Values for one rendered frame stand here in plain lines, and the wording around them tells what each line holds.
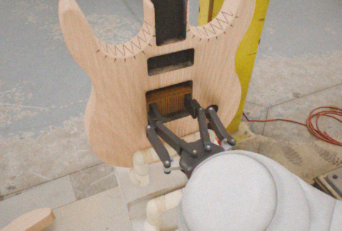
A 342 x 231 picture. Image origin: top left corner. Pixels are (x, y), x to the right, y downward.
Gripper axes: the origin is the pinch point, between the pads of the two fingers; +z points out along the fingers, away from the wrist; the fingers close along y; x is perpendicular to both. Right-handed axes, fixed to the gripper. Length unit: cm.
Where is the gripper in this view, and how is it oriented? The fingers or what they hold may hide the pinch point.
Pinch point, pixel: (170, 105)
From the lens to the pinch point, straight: 60.1
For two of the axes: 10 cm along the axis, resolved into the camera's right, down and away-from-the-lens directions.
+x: -0.1, -7.4, -6.8
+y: 9.3, -2.6, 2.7
